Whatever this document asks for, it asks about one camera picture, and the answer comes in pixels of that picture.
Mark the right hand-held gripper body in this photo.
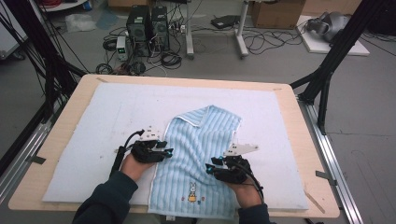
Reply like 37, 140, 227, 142
214, 138, 260, 185

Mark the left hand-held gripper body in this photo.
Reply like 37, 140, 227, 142
130, 125, 166, 164

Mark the blue striped towel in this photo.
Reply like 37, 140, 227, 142
148, 105, 243, 220

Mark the person's left hand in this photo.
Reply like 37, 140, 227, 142
120, 153, 157, 182

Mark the person's right hand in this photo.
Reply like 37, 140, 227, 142
226, 180, 262, 209

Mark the white foam mat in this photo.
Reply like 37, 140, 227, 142
42, 82, 310, 211

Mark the thin wooden strip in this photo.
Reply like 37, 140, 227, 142
304, 189, 327, 215

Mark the black tape piece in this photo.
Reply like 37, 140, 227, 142
27, 155, 47, 165
315, 170, 338, 187

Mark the white power supply unit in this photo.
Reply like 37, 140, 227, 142
116, 35, 129, 62

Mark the large black computer tower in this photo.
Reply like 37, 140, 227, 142
125, 5, 153, 58

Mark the slim black computer tower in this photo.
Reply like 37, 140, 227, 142
150, 6, 171, 51

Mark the white desk leg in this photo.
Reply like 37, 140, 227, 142
185, 0, 196, 60
234, 0, 250, 59

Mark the flat black device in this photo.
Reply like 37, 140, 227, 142
210, 14, 241, 30

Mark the white floor board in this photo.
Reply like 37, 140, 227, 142
295, 14, 371, 57

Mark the brown cardboard box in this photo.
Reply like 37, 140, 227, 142
251, 0, 306, 30

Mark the grey headset device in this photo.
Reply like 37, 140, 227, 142
305, 11, 351, 43

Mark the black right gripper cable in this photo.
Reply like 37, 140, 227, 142
233, 161, 265, 203

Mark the coiled black cable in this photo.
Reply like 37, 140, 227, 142
160, 50, 183, 70

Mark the aluminium rail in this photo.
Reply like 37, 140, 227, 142
0, 119, 53, 203
298, 99, 364, 224

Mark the black metal frame stand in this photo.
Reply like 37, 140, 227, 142
290, 0, 387, 135
0, 0, 89, 122

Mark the tangle of black floor cables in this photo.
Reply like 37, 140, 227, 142
242, 27, 305, 56

